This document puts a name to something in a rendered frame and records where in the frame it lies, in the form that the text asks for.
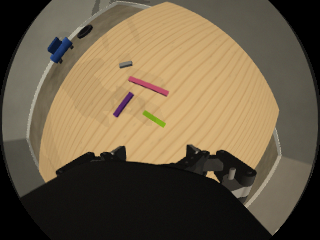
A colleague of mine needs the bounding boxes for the short grey rod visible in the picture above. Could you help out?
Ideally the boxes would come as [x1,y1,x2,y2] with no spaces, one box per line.
[119,61,133,69]

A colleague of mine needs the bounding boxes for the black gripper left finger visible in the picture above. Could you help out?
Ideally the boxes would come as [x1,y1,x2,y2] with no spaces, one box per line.
[56,146,126,176]

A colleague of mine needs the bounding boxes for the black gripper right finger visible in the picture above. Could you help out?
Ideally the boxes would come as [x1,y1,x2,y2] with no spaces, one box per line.
[165,144,257,204]

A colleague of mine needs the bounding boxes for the pink rod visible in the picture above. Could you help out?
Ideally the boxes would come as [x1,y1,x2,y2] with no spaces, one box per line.
[128,76,169,97]

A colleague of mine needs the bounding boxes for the purple rod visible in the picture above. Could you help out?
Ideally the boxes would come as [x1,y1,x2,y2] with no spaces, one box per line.
[113,92,134,117]

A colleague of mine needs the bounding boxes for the lime green rod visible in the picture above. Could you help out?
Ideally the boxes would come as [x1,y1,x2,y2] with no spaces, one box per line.
[143,110,166,128]

